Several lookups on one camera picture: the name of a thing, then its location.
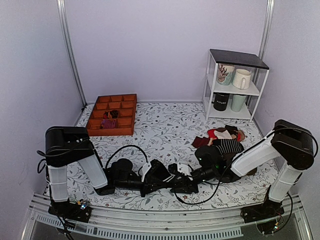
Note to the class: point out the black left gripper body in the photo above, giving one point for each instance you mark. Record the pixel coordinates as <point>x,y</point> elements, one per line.
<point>146,187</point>

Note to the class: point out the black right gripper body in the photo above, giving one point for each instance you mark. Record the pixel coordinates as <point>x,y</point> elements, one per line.
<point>189,187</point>

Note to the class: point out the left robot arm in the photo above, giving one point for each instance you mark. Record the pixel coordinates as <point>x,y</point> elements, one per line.
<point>66,145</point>

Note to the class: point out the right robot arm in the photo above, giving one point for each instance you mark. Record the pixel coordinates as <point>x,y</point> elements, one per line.
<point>227,161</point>

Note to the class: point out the purple rolled sock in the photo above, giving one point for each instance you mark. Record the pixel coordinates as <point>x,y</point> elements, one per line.
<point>108,123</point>

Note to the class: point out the floral tablecloth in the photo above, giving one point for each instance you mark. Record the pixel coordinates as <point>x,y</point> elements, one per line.
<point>165,132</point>

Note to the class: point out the orange wooden divider tray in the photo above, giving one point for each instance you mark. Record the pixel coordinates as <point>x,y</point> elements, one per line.
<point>126,104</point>

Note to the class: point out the dark red rolled sock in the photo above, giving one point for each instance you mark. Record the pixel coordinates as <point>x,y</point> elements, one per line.
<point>111,114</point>

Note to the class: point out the cream and brown sock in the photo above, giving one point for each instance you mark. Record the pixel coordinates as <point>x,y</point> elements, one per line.
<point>229,133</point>

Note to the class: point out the black mug white lettering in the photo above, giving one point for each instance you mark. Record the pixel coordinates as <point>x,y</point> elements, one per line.
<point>221,101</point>

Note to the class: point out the mint green tumbler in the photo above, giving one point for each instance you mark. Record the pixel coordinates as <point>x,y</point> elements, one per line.
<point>237,102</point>

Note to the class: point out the white shelf rack black top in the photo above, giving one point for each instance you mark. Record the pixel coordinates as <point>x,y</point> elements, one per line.
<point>248,61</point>

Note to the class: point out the floral ceramic mug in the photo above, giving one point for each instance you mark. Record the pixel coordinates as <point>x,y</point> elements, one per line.
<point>225,74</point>

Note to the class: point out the cream ribbed mug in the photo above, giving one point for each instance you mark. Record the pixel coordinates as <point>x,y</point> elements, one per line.
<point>242,78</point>

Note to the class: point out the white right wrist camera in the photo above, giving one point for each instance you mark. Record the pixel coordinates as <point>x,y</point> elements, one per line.
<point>185,170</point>

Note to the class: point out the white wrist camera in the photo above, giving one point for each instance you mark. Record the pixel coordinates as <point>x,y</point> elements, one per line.
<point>185,170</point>
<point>144,170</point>

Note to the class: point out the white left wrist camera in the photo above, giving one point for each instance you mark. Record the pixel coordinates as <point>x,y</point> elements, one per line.
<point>144,170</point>

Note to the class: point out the aluminium front rail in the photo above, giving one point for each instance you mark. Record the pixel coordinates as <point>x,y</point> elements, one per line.
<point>205,224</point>

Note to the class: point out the left aluminium post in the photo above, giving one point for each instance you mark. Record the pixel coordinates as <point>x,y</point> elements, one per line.
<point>69,49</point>

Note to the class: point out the aluminium post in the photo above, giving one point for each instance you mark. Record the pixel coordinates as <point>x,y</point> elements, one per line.
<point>69,49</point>
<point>266,28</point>

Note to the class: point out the right aluminium post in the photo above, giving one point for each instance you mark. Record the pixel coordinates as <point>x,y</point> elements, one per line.
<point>266,28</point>

